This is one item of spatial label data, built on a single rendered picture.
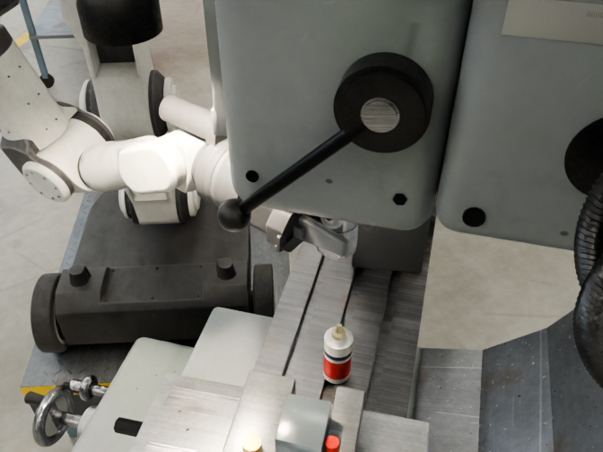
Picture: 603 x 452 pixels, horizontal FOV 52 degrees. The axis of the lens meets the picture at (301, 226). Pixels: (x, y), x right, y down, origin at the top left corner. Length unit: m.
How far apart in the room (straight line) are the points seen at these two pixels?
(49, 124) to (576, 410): 0.81
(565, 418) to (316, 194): 0.49
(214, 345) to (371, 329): 0.27
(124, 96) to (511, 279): 1.66
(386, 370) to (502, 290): 1.52
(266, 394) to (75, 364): 0.97
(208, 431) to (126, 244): 0.98
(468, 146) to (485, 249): 2.10
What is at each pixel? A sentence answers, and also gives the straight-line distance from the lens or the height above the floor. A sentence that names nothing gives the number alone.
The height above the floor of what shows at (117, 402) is 0.73.
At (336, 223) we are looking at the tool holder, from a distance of 0.65.
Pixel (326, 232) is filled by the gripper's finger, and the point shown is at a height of 1.24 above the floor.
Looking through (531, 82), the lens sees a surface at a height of 1.49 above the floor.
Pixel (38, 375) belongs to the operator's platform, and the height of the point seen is 0.40.
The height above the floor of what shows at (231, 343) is 0.85.
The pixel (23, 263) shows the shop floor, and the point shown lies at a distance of 2.63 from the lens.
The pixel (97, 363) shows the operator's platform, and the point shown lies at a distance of 1.67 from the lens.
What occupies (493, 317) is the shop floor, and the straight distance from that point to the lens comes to 2.31.
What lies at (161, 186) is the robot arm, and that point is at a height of 1.22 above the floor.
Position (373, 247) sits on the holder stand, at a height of 0.98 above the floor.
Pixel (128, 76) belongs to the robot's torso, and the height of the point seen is 1.11.
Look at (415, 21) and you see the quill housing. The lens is 0.45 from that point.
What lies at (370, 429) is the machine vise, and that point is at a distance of 0.80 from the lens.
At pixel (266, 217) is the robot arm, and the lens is 0.69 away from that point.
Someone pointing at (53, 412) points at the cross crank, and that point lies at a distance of 1.31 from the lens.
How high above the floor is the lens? 1.68
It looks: 41 degrees down
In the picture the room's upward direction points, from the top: straight up
